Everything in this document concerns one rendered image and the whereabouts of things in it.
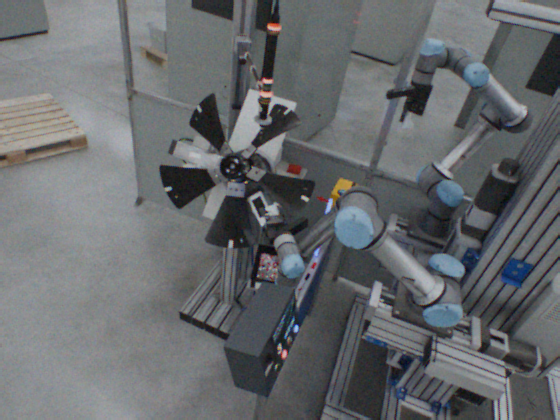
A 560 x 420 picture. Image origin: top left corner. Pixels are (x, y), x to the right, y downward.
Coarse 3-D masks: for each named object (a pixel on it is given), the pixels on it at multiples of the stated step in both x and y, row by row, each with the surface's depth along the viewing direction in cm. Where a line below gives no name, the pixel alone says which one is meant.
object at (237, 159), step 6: (228, 156) 173; (234, 156) 173; (240, 156) 171; (222, 162) 173; (228, 162) 173; (234, 162) 173; (240, 162) 172; (246, 162) 173; (252, 162) 182; (222, 168) 173; (228, 168) 173; (234, 168) 172; (240, 168) 172; (246, 168) 172; (252, 168) 181; (222, 174) 173; (228, 174) 173; (234, 174) 172; (240, 174) 171; (246, 174) 175; (228, 180) 183; (234, 180) 173; (240, 180) 176; (246, 180) 181
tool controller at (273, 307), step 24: (264, 288) 122; (288, 288) 121; (264, 312) 114; (288, 312) 117; (240, 336) 107; (264, 336) 107; (288, 336) 120; (240, 360) 106; (264, 360) 105; (240, 384) 113; (264, 384) 108
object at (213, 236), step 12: (228, 204) 175; (240, 204) 178; (216, 216) 173; (228, 216) 174; (240, 216) 178; (216, 228) 173; (228, 228) 174; (240, 228) 177; (216, 240) 173; (228, 240) 175; (252, 240) 179
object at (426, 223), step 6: (426, 210) 185; (420, 216) 188; (426, 216) 183; (432, 216) 180; (420, 222) 186; (426, 222) 184; (432, 222) 181; (438, 222) 180; (444, 222) 179; (450, 222) 182; (420, 228) 186; (426, 228) 183; (432, 228) 181; (438, 228) 181; (444, 228) 182; (450, 228) 184; (432, 234) 182; (438, 234) 182; (444, 234) 182
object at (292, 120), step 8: (280, 104) 181; (272, 112) 182; (280, 112) 178; (288, 112) 175; (272, 120) 179; (280, 120) 175; (288, 120) 172; (296, 120) 170; (264, 128) 179; (272, 128) 174; (280, 128) 172; (288, 128) 170; (256, 136) 181; (264, 136) 174; (272, 136) 171; (256, 144) 174
